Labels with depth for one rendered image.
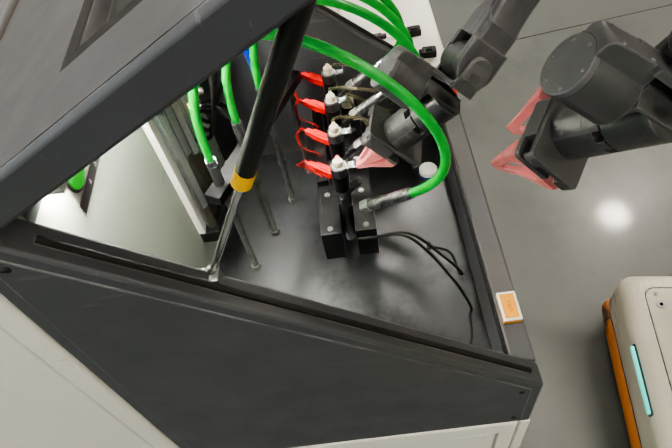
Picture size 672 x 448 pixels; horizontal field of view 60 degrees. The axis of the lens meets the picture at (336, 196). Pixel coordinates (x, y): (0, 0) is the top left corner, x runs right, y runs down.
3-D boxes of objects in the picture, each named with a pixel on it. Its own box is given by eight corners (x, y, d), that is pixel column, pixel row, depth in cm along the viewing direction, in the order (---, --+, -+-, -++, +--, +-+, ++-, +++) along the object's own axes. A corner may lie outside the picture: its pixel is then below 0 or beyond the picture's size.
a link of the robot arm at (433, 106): (465, 118, 82) (466, 91, 85) (429, 91, 79) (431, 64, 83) (430, 142, 87) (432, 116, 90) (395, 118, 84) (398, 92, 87)
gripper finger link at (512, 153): (465, 165, 65) (527, 152, 57) (490, 113, 68) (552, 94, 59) (507, 197, 68) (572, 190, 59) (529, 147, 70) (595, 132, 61)
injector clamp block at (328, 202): (382, 272, 115) (376, 227, 103) (331, 278, 116) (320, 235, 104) (363, 146, 136) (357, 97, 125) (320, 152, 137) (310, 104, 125)
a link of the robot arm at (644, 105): (696, 151, 49) (706, 91, 51) (642, 116, 47) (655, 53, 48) (623, 162, 55) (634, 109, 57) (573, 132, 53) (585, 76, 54)
